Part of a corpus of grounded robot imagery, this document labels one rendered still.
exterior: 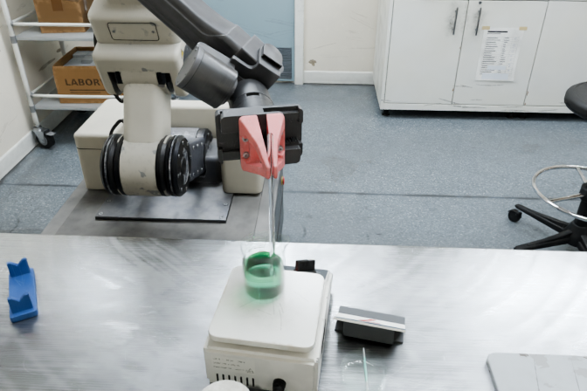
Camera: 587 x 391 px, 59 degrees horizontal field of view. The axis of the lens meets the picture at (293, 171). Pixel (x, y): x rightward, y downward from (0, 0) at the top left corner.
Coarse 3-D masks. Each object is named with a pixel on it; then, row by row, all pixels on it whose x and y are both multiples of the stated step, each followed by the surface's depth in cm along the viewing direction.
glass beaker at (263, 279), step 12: (252, 228) 61; (264, 228) 61; (240, 240) 59; (252, 240) 61; (264, 240) 62; (276, 240) 61; (288, 240) 60; (252, 252) 62; (276, 252) 62; (252, 264) 58; (264, 264) 57; (276, 264) 58; (252, 276) 58; (264, 276) 58; (276, 276) 59; (252, 288) 59; (264, 288) 59; (276, 288) 60; (252, 300) 60; (264, 300) 60
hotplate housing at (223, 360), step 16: (320, 320) 61; (208, 336) 59; (320, 336) 59; (208, 352) 57; (224, 352) 57; (240, 352) 57; (256, 352) 57; (272, 352) 57; (288, 352) 57; (320, 352) 58; (208, 368) 59; (224, 368) 58; (240, 368) 58; (256, 368) 57; (272, 368) 57; (288, 368) 57; (304, 368) 56; (320, 368) 60; (256, 384) 59; (272, 384) 58; (288, 384) 58; (304, 384) 58
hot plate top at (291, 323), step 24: (240, 288) 63; (288, 288) 63; (312, 288) 63; (216, 312) 59; (240, 312) 59; (264, 312) 59; (288, 312) 59; (312, 312) 59; (216, 336) 56; (240, 336) 56; (264, 336) 56; (288, 336) 56; (312, 336) 56
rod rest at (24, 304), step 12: (12, 264) 75; (24, 264) 76; (12, 276) 76; (24, 276) 76; (12, 288) 74; (24, 288) 74; (12, 300) 69; (24, 300) 70; (36, 300) 72; (12, 312) 70; (24, 312) 70; (36, 312) 70
